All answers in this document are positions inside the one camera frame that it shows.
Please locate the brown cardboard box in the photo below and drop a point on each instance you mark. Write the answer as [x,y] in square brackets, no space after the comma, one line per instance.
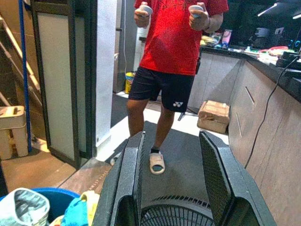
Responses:
[214,116]

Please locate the beige plastic stool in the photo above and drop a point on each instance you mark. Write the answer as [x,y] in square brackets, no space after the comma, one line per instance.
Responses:
[14,122]

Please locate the grey white patterned garment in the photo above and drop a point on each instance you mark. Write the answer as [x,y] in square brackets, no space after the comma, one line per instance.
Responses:
[26,207]

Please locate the black floor fan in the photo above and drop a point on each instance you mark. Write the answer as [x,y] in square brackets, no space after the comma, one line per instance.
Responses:
[174,212]

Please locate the white handheld controller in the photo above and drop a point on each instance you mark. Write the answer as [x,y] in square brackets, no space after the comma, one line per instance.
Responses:
[146,9]
[196,9]

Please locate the blue pole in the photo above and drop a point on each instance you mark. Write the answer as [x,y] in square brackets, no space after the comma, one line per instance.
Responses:
[24,70]

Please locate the wooden counter cabinet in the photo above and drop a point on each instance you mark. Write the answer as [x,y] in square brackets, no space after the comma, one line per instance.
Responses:
[270,153]

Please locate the dark grey carpet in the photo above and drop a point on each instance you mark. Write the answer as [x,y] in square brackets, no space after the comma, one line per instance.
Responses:
[181,153]

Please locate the yellow and blue garment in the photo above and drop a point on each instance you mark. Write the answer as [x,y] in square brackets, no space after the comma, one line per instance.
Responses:
[75,212]

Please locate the yellow bottle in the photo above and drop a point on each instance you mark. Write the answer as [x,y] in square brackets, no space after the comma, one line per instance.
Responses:
[129,82]

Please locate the black framed door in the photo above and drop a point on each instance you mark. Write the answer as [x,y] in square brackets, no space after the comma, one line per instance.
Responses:
[58,82]

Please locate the beige slipper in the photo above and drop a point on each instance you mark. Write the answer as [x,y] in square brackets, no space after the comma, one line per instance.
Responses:
[157,164]
[115,160]

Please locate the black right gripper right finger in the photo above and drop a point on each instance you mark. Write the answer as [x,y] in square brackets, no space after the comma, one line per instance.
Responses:
[235,188]

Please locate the blue plastic basin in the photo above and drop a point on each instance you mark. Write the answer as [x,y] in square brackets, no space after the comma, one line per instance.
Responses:
[61,200]

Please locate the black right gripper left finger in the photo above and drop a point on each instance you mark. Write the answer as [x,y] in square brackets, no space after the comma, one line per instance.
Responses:
[122,188]

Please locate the black box device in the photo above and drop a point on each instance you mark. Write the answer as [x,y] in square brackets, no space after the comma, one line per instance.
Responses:
[289,59]

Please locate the pink black package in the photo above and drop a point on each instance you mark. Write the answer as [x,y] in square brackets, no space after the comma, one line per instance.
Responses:
[227,37]

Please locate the person in red shirt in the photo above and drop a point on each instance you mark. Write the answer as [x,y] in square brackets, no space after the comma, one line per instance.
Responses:
[171,42]

